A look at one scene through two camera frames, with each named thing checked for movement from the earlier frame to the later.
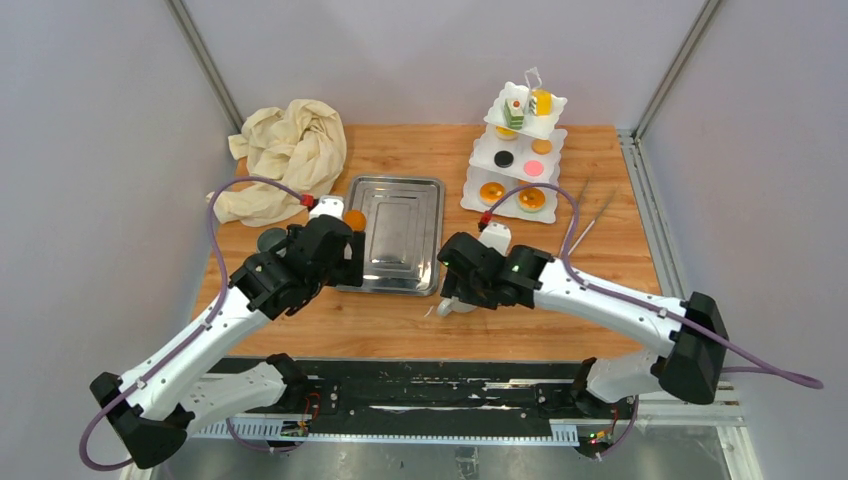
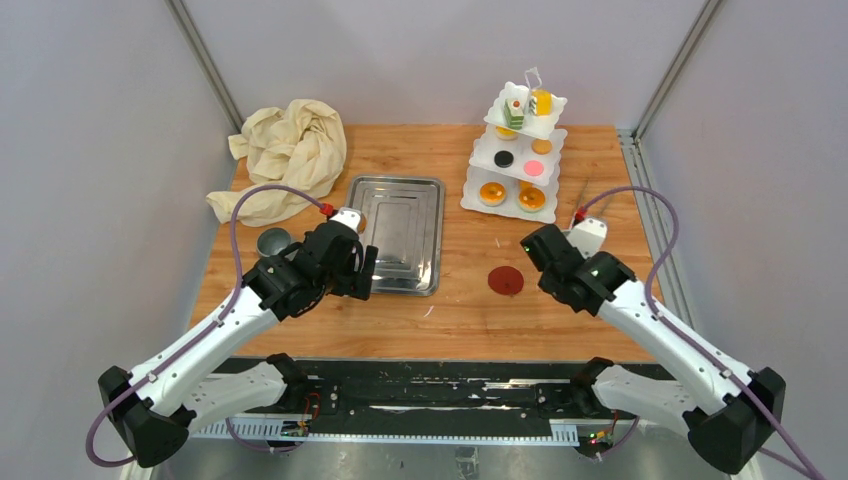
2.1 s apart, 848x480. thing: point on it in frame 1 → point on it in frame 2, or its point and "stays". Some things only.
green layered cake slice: x=513 y=113 stays
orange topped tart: x=531 y=199 stays
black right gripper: x=454 y=287 → x=543 y=283
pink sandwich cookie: x=533 y=168 stays
